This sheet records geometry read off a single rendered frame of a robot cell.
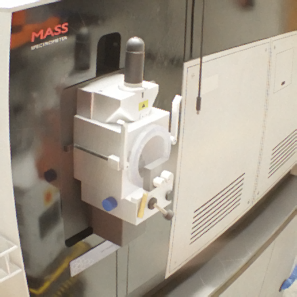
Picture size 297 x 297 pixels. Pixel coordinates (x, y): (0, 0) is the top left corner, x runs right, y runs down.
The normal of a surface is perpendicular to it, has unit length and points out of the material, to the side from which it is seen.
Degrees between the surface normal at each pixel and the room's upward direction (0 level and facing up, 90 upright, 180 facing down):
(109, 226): 90
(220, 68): 90
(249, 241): 0
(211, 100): 90
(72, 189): 90
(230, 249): 0
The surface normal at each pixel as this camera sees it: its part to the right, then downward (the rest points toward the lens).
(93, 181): -0.60, 0.31
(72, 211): 0.80, 0.29
